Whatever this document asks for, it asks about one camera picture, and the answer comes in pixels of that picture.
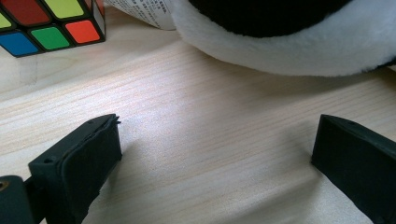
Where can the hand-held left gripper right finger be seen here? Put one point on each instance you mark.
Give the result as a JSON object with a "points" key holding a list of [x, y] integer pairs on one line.
{"points": [[358, 161]]}

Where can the multicoloured puzzle cube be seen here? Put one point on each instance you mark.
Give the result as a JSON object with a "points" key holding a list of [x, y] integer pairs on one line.
{"points": [[49, 37]]}

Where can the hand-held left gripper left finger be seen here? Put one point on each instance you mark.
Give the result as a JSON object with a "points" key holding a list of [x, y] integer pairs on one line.
{"points": [[81, 168]]}

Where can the black and white plush toy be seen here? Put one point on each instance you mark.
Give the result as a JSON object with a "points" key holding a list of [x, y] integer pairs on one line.
{"points": [[280, 53]]}

